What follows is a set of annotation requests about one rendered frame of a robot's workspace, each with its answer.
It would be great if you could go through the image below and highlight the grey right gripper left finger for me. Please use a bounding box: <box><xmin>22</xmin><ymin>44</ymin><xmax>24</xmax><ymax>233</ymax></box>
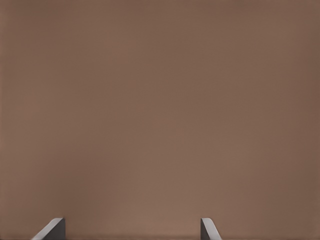
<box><xmin>31</xmin><ymin>217</ymin><xmax>66</xmax><ymax>240</ymax></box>

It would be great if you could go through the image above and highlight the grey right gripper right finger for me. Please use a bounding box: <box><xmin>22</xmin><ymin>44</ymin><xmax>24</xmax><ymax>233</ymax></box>
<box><xmin>200</xmin><ymin>217</ymin><xmax>222</xmax><ymax>240</ymax></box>

